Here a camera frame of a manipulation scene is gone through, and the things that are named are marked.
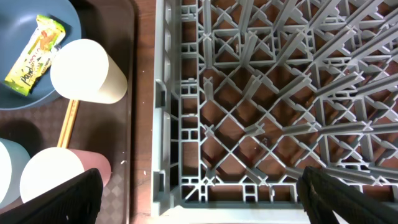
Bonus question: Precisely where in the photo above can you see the white pink cup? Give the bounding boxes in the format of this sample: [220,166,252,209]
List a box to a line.
[20,147,111,203]

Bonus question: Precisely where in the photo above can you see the dark blue plate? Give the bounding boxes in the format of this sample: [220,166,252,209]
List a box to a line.
[1,0,81,111]

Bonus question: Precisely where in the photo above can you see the wooden chopstick left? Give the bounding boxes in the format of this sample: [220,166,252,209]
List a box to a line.
[57,99,77,149]

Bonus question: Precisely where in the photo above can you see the green yellow snack wrapper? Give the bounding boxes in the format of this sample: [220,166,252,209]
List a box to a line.
[4,14,66,96]

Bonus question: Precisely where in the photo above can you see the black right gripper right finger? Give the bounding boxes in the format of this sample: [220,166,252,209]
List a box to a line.
[297,167,397,224]

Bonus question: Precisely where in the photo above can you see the grey dishwasher rack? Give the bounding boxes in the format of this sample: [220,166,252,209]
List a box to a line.
[150,0,397,223]

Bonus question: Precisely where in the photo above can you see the light blue bowl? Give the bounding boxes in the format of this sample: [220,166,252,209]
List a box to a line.
[1,138,30,208]

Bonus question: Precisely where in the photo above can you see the brown serving tray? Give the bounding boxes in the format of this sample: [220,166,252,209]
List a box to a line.
[1,1,136,223]

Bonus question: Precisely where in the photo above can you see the white green cup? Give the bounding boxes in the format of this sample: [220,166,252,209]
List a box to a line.
[50,39,127,104]

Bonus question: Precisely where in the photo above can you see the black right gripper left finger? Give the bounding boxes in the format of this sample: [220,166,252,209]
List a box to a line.
[1,168,103,224]

